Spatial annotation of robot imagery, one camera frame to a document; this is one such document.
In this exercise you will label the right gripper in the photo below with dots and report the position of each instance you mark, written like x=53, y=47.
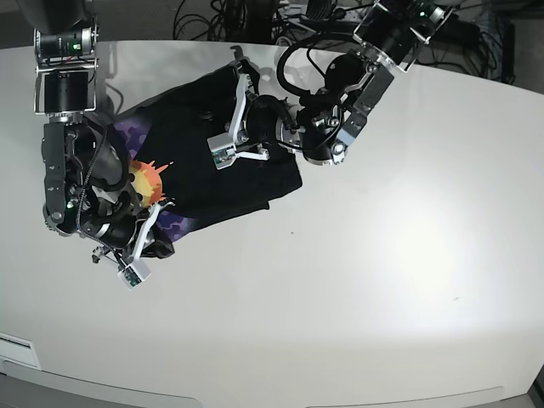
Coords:
x=117, y=226

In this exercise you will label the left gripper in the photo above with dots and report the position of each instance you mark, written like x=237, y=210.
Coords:
x=260, y=121

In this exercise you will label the black T-shirt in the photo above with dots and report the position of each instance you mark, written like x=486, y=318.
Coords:
x=169, y=158

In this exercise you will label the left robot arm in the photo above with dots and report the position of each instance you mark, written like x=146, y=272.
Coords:
x=323, y=124

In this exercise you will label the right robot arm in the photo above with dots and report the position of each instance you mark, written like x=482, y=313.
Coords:
x=88, y=186

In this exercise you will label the white label plate on table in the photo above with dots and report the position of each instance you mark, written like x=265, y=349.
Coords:
x=18, y=351

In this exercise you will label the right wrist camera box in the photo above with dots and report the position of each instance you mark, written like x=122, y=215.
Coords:
x=133, y=274

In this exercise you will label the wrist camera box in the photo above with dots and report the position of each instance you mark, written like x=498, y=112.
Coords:
x=223, y=150
x=133, y=274

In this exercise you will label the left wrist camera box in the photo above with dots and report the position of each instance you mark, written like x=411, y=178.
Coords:
x=223, y=150

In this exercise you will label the black support post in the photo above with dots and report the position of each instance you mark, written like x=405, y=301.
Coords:
x=258, y=25

